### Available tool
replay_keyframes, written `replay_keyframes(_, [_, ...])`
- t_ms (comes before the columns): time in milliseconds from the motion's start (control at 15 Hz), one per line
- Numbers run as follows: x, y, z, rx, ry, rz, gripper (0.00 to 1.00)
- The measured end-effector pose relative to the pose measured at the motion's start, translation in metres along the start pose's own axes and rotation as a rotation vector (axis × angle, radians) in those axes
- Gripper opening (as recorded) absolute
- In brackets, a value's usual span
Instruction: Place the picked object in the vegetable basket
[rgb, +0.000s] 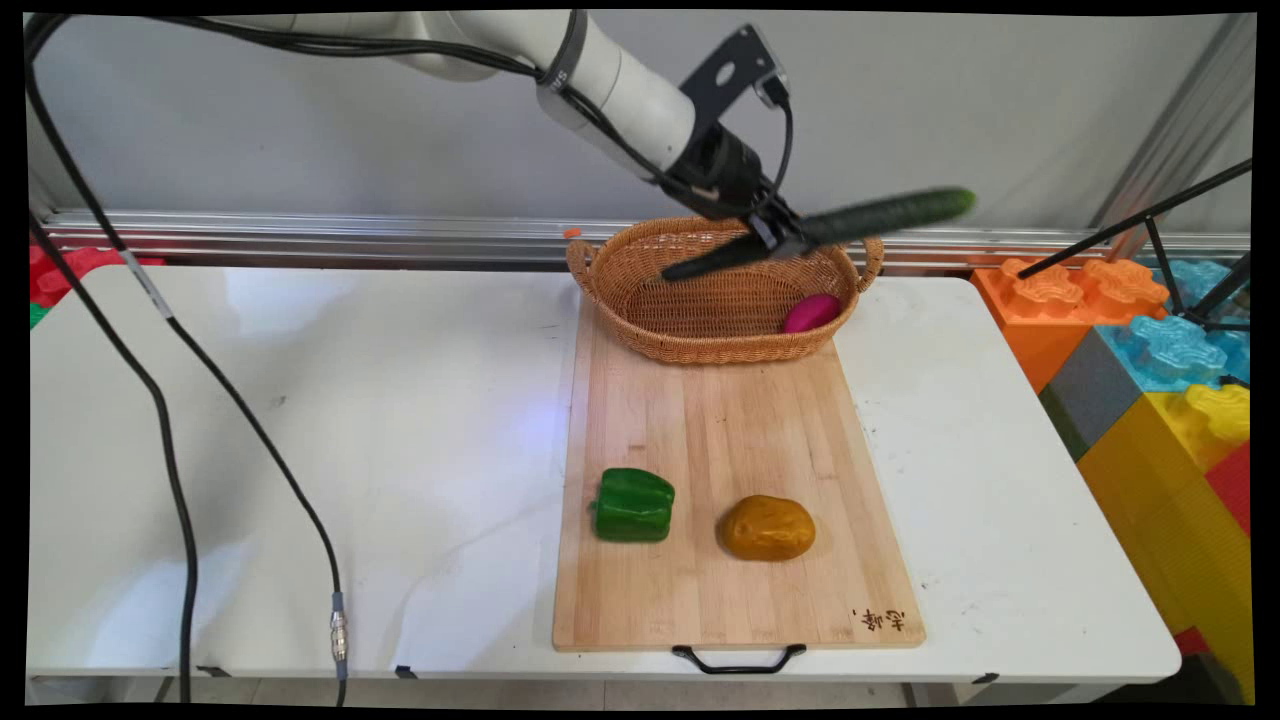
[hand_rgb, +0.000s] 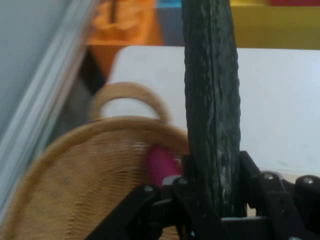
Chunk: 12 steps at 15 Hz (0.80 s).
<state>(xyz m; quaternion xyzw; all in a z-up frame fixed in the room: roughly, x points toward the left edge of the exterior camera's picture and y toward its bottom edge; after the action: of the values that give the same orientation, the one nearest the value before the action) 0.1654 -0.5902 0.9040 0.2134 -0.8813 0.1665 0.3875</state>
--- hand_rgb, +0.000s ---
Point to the gray giant building block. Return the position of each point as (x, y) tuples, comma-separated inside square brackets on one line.
[(171, 27)]

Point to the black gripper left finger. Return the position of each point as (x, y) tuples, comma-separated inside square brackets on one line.
[(160, 215)]

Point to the blue giant building block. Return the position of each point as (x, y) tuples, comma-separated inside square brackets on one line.
[(170, 3)]

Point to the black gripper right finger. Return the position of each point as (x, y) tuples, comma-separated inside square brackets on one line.
[(282, 207)]

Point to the dark green cucumber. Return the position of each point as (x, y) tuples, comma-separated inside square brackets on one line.
[(212, 100)]

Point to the yellow giant building block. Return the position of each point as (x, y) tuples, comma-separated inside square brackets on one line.
[(275, 27)]

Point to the pink toy sweet potato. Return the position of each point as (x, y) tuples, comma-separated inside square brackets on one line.
[(162, 163)]

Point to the orange giant building block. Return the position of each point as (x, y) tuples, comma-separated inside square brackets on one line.
[(127, 27)]

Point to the red giant building block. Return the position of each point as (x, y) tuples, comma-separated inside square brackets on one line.
[(295, 2)]

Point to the woven wicker basket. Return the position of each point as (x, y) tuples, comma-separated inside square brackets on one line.
[(82, 175)]

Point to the aluminium wall rail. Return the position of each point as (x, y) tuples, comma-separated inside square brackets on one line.
[(42, 87)]

